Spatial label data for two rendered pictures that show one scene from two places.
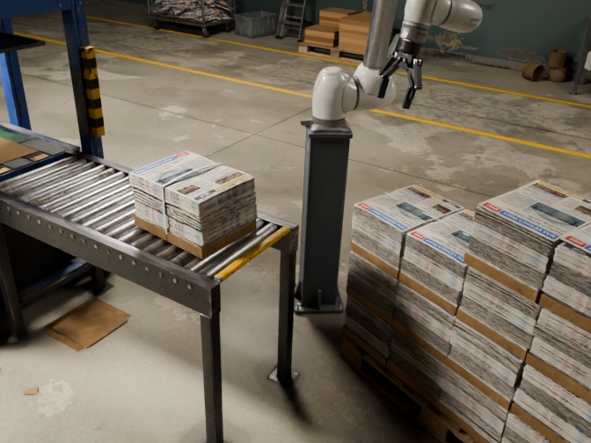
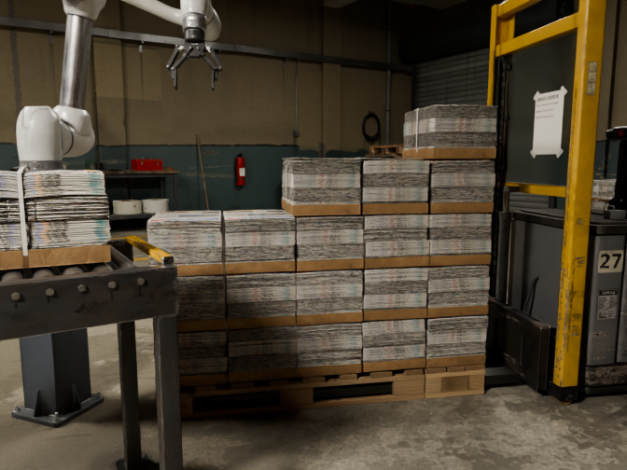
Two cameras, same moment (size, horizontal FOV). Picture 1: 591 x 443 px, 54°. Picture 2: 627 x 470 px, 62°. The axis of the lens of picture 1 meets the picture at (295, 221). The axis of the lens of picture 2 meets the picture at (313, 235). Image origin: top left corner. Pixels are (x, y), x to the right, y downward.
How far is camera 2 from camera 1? 1.65 m
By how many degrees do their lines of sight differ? 62
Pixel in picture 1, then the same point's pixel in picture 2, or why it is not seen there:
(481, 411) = (341, 341)
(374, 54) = (77, 90)
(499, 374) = (348, 293)
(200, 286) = (160, 271)
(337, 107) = (59, 145)
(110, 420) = not seen: outside the picture
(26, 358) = not seen: outside the picture
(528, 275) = (350, 195)
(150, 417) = not seen: outside the picture
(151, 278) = (58, 306)
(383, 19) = (83, 54)
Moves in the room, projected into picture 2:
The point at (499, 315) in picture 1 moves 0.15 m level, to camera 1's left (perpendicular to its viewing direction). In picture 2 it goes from (334, 242) to (317, 248)
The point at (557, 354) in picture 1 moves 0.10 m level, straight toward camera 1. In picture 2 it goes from (385, 245) to (400, 248)
